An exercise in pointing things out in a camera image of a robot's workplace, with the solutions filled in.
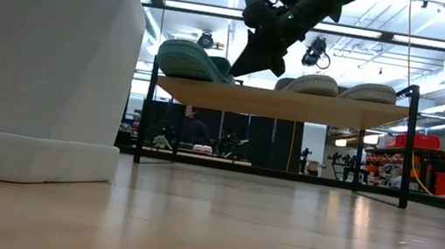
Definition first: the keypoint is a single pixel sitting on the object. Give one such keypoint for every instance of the small cardboard box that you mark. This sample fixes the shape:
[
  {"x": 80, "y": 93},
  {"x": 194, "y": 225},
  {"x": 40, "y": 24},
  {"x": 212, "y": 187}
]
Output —
[{"x": 313, "y": 168}]

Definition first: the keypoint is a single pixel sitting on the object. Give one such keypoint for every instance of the teal rubber slide sandal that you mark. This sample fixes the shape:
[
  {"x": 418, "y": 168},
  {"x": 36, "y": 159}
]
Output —
[{"x": 183, "y": 61}]

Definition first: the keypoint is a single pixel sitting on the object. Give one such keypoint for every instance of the black table edge rail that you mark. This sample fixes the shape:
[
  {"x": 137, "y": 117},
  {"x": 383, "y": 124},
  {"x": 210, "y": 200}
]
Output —
[{"x": 285, "y": 174}]

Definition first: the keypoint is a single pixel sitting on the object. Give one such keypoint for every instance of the black background robot arm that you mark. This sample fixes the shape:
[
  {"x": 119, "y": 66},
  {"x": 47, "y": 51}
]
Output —
[{"x": 230, "y": 145}]

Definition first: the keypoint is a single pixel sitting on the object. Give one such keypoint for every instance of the grey rubber slide sandal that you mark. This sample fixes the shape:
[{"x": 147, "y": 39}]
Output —
[
  {"x": 314, "y": 85},
  {"x": 370, "y": 93}
]

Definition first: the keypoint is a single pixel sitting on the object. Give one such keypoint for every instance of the black equipment stand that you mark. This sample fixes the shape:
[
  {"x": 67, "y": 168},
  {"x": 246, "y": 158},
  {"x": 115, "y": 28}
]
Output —
[
  {"x": 305, "y": 159},
  {"x": 342, "y": 164}
]

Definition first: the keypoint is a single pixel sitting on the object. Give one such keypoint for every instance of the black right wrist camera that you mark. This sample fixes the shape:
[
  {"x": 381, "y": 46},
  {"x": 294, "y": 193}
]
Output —
[{"x": 263, "y": 13}]

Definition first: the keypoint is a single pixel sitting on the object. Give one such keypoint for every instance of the white planter pot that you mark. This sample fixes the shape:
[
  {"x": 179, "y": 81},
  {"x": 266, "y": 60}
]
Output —
[{"x": 36, "y": 70}]

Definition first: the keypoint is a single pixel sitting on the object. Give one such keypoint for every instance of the red storage bins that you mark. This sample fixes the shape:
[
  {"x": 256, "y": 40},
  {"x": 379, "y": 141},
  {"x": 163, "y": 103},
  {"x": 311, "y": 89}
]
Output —
[{"x": 416, "y": 141}]

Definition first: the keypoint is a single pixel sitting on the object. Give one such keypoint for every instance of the person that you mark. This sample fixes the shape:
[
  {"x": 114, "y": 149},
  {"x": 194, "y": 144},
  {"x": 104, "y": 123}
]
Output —
[{"x": 194, "y": 131}]

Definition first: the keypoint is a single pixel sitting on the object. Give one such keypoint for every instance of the black storage rack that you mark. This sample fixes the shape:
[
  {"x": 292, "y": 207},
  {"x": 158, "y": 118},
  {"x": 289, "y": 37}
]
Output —
[{"x": 427, "y": 155}]

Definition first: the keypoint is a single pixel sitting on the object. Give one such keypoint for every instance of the black round hanging device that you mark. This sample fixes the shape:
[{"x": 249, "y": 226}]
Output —
[{"x": 205, "y": 40}]

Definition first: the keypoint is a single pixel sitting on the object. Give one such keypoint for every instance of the black partition panels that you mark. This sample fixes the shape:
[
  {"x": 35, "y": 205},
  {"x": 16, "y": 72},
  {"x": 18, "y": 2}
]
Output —
[{"x": 264, "y": 141}]

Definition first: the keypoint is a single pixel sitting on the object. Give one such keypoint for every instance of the wooden shelf with black frame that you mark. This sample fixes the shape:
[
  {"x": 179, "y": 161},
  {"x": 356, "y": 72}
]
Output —
[{"x": 278, "y": 103}]

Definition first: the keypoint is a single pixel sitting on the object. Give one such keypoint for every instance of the small green plant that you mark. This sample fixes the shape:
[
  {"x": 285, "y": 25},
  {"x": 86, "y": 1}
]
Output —
[{"x": 162, "y": 142}]

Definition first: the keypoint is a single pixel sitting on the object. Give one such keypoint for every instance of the pink slide sandals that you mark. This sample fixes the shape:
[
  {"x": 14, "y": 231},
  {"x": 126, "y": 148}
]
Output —
[{"x": 202, "y": 149}]

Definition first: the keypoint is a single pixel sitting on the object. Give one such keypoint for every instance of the black overhead camera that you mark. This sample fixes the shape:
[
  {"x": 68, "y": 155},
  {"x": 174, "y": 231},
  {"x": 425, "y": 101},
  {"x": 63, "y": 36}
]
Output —
[{"x": 315, "y": 52}]

